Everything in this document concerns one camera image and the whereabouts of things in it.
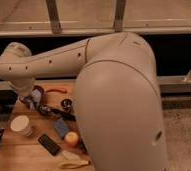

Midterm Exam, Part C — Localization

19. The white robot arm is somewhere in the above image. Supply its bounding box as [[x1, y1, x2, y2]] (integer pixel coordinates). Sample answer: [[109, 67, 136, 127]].
[[0, 32, 168, 171]]

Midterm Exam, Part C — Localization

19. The small metal cup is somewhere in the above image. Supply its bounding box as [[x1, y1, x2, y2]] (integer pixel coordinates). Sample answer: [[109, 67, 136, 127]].
[[61, 99, 72, 112]]

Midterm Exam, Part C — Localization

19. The white paper cup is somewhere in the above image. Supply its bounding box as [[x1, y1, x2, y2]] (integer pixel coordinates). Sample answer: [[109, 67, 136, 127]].
[[10, 115, 33, 136]]

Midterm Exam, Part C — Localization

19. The orange carrot toy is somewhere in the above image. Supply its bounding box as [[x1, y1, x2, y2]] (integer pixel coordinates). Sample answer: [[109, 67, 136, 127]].
[[46, 88, 68, 94]]

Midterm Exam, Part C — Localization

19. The blue sponge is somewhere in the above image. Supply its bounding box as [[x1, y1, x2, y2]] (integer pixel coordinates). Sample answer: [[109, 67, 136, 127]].
[[53, 118, 70, 139]]

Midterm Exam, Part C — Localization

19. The orange apple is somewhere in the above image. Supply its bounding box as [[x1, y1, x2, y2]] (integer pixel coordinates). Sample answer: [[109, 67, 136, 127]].
[[64, 131, 79, 147]]

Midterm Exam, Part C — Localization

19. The purple bowl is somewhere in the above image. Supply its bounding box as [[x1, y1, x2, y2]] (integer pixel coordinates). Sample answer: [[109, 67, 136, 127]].
[[32, 85, 44, 100]]

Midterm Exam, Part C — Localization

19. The purple grape bunch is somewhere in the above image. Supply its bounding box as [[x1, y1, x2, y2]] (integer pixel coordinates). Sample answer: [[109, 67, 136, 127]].
[[79, 141, 87, 154]]

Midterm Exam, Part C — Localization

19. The clear plastic piece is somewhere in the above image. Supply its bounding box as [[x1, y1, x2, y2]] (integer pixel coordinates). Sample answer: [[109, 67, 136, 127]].
[[62, 150, 80, 160]]

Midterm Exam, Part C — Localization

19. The black remote control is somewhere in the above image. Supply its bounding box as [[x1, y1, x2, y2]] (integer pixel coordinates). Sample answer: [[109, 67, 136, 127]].
[[38, 134, 60, 156]]

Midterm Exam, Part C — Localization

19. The yellow banana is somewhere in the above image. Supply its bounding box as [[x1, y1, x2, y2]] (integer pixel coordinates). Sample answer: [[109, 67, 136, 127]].
[[60, 160, 90, 169]]

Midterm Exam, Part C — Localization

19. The wooden cutting board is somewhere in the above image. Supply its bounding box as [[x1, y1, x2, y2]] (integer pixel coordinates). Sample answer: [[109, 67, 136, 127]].
[[0, 79, 97, 171]]

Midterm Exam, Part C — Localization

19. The black handled metal spoon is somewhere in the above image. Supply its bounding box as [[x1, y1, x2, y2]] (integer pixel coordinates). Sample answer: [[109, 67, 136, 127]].
[[36, 105, 76, 121]]

